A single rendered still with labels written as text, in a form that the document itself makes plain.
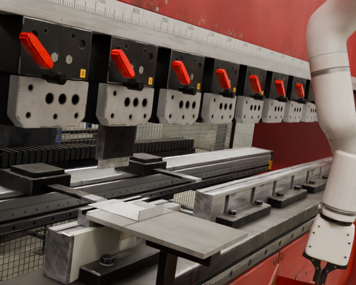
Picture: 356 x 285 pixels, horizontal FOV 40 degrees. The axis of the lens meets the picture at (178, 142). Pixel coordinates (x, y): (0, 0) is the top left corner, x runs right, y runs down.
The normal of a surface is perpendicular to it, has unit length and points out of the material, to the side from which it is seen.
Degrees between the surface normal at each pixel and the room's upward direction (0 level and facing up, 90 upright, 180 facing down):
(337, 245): 90
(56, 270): 90
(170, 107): 90
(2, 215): 90
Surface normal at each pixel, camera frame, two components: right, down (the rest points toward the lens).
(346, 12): -0.79, 0.47
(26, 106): 0.84, 0.18
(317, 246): -0.34, 0.07
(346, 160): -0.55, 0.02
